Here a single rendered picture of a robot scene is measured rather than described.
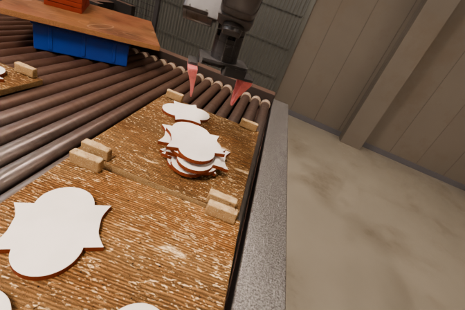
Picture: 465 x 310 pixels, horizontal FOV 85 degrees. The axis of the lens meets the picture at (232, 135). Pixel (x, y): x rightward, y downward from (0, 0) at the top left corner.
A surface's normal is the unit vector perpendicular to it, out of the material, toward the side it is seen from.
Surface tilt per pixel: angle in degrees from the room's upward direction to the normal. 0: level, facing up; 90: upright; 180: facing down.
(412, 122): 90
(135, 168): 0
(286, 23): 90
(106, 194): 0
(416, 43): 90
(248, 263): 0
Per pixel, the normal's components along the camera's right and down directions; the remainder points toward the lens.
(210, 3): 0.01, 0.12
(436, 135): -0.30, 0.37
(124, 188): 0.31, -0.83
